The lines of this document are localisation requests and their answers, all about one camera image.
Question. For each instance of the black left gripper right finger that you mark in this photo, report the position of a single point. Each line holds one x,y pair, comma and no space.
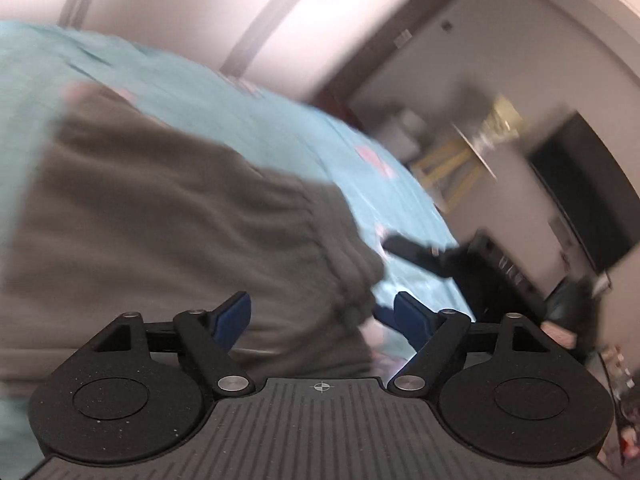
437,338

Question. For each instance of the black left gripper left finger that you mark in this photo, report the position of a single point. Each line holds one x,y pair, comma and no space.
207,338

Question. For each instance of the grey knit pants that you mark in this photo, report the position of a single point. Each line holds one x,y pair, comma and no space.
127,214

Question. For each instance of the round table with yellow legs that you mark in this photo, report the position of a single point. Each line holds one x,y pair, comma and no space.
449,171

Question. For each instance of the light blue mushroom bedsheet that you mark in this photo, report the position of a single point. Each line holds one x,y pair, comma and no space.
45,68

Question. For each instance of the white wardrobe with black lines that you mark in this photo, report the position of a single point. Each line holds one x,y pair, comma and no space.
293,47

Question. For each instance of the black wall television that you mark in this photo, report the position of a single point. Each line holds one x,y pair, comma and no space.
593,193

